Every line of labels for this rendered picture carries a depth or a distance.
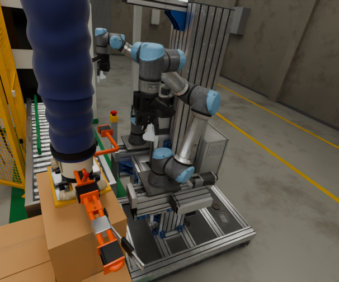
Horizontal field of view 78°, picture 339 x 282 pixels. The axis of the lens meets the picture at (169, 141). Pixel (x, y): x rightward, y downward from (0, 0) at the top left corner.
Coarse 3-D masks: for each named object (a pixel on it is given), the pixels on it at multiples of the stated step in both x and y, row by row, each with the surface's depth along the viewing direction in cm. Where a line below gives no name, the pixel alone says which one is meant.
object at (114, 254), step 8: (112, 240) 78; (104, 248) 75; (112, 248) 76; (120, 248) 76; (104, 256) 73; (112, 256) 73; (120, 256) 74; (104, 264) 75; (112, 264) 72; (104, 272) 72
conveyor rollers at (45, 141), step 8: (32, 104) 320; (40, 104) 325; (32, 112) 294; (40, 112) 298; (32, 120) 281; (40, 120) 279; (32, 128) 261; (40, 128) 265; (48, 128) 270; (40, 136) 253; (48, 136) 250; (48, 144) 236; (48, 152) 223; (40, 160) 212; (48, 160) 216; (40, 168) 200
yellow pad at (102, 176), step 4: (96, 160) 139; (92, 164) 131; (100, 168) 132; (92, 176) 125; (96, 176) 121; (100, 176) 125; (104, 176) 127; (96, 180) 122; (108, 184) 121; (108, 188) 119; (100, 192) 116; (104, 192) 117
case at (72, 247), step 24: (48, 192) 127; (48, 216) 113; (72, 216) 115; (96, 216) 117; (120, 216) 119; (48, 240) 102; (72, 240) 104; (96, 240) 114; (120, 240) 126; (72, 264) 113; (96, 264) 125
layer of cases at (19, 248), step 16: (16, 224) 149; (32, 224) 151; (0, 240) 138; (16, 240) 140; (32, 240) 141; (0, 256) 130; (16, 256) 131; (32, 256) 132; (48, 256) 133; (0, 272) 122; (16, 272) 124; (32, 272) 125; (48, 272) 126; (96, 272) 129; (112, 272) 130; (128, 272) 131
